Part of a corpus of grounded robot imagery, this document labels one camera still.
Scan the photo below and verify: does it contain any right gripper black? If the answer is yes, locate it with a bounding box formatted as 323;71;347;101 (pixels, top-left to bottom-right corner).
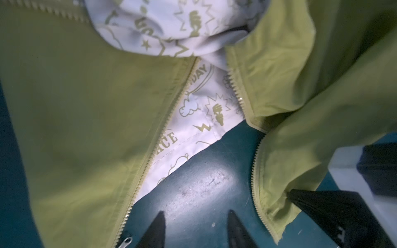
287;189;395;248

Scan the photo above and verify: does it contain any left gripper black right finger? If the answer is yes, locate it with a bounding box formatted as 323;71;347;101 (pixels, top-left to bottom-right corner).
227;210;258;248

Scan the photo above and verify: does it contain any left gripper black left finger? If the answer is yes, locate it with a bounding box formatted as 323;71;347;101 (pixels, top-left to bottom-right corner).
135;211;166;248

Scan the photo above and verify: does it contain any metal zipper pull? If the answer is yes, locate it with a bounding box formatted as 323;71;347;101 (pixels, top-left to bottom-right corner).
117;237;132;248

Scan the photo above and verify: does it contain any green jacket with printed lining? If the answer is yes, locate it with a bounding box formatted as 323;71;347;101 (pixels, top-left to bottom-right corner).
1;1;397;248

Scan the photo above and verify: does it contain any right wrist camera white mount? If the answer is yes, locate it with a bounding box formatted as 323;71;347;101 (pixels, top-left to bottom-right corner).
328;143;397;243

